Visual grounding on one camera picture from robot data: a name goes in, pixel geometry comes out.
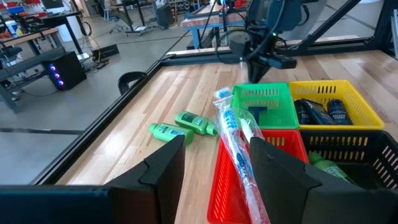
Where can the black plastic basket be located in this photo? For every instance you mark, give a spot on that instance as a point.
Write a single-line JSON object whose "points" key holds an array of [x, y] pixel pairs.
{"points": [[367, 168]]}

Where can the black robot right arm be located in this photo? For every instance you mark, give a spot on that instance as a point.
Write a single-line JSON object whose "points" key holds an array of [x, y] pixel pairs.
{"points": [[273, 18]]}

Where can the yellow plastic basket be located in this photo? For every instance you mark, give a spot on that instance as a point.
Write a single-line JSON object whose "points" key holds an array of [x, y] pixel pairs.
{"points": [[351, 93]]}

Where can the black aluminium table frame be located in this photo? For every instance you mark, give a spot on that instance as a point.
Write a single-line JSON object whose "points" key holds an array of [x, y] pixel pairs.
{"points": [[93, 129]]}

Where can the black PC under desk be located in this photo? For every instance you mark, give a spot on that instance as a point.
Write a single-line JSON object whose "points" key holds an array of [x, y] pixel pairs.
{"points": [[164, 15]]}

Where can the silver aluminium bracket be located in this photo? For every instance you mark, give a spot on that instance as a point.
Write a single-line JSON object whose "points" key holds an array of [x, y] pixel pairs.
{"points": [[395, 34]]}

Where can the green plastic basket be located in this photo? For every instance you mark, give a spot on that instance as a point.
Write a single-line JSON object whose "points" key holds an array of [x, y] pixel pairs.
{"points": [[280, 118]]}

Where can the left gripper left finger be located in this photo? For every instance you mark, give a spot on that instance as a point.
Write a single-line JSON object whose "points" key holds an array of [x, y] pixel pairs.
{"points": [[77, 205]]}

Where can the green travel bottle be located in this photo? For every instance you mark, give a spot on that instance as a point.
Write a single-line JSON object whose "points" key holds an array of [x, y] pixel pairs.
{"points": [[329, 168], [171, 133], [194, 122]]}

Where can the red plastic basket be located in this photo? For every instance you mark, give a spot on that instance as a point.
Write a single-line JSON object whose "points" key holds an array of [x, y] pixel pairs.
{"points": [[224, 186]]}

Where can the black floor box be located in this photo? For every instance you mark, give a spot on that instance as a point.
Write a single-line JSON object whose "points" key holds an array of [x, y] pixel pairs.
{"points": [[105, 52]]}

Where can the black PC tower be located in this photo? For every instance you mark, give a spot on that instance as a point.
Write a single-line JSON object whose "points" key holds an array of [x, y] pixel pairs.
{"points": [[71, 68]]}

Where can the black office desk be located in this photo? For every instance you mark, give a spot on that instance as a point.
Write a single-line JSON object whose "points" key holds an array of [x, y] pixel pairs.
{"points": [[127, 15]]}

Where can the grey bench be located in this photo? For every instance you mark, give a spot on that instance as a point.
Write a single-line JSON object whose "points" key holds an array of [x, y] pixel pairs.
{"points": [[28, 62]]}

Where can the black standing desk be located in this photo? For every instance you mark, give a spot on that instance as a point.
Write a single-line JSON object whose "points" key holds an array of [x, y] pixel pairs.
{"points": [[73, 37]]}

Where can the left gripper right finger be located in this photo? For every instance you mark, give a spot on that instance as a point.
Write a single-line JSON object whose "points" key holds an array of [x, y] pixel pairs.
{"points": [[311, 202]]}

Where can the blue frame wooden workbench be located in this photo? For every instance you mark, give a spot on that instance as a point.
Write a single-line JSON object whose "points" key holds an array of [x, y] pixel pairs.
{"points": [[214, 21]]}

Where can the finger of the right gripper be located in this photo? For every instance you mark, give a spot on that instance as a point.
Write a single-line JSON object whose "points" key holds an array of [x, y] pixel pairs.
{"points": [[253, 71], [264, 70]]}

